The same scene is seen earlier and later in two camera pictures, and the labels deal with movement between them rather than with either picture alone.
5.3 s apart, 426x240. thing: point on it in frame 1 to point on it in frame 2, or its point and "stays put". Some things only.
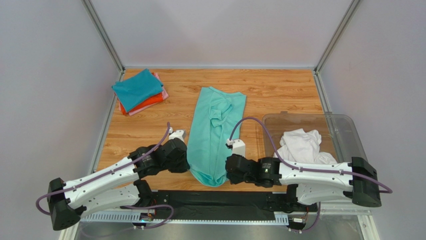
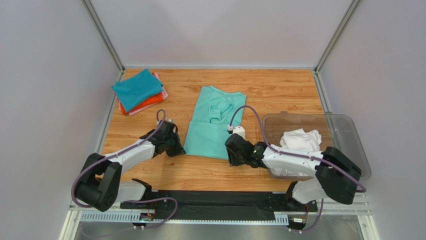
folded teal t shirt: x=134 y=90 stays put
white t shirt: x=299 y=145 stays put
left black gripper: x=183 y=166 to x=179 y=149
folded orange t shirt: x=156 y=99 stays put
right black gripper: x=231 y=171 to x=233 y=151
